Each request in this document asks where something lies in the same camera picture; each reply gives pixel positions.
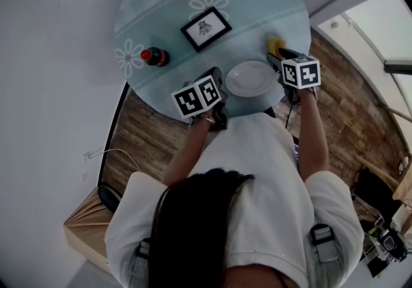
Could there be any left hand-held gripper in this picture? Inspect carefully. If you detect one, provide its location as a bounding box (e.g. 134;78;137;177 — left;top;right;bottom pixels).
170;66;229;132

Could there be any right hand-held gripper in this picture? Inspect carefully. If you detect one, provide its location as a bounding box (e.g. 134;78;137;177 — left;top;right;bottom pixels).
266;48;322;106

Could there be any bread roll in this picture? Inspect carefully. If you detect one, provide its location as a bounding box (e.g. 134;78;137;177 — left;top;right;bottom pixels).
267;36;286;55

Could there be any person's right forearm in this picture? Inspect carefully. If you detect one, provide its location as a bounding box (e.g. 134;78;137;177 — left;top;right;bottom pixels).
297;86;330;181

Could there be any person's left forearm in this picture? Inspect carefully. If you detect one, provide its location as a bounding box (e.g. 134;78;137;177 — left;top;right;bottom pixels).
160;115;215;186

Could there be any round table with blue cloth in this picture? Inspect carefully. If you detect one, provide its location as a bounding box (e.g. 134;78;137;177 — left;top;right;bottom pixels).
115;0;312;124

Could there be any cola bottle with red cap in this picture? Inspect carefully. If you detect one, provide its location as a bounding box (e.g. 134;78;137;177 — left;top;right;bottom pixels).
140;46;171;68

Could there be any glass sliding door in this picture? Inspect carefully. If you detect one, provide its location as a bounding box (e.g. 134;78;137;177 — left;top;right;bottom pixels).
308;0;412;120

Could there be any black box device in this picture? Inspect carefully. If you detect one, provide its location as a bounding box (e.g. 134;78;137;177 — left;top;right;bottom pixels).
292;143;302;170

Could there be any person's white shirt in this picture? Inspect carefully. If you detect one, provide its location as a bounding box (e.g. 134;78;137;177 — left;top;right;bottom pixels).
104;115;364;288

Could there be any black bag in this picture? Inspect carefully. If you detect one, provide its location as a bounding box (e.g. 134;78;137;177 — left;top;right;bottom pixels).
353;167;400;216

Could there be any black round stool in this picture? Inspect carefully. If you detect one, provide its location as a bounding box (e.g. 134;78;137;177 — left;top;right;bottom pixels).
97;184;123;213

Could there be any light wooden table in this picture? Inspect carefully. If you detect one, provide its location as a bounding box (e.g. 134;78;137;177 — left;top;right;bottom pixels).
353;101;412;204

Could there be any beige ribbed box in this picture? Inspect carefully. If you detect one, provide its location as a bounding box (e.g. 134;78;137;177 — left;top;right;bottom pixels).
63;186;113;273

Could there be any black picture frame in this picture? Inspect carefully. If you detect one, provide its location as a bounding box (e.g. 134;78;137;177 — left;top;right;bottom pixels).
180;6;233;53

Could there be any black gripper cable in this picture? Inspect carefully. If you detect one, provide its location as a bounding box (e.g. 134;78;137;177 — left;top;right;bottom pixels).
285;102;295;130

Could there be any white wall cable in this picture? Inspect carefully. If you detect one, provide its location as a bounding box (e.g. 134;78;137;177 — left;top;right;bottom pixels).
91;148;141;173

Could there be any grey shoulder strap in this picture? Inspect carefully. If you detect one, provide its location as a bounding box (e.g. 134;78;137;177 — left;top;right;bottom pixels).
309;223;344;288
128;237;152;288

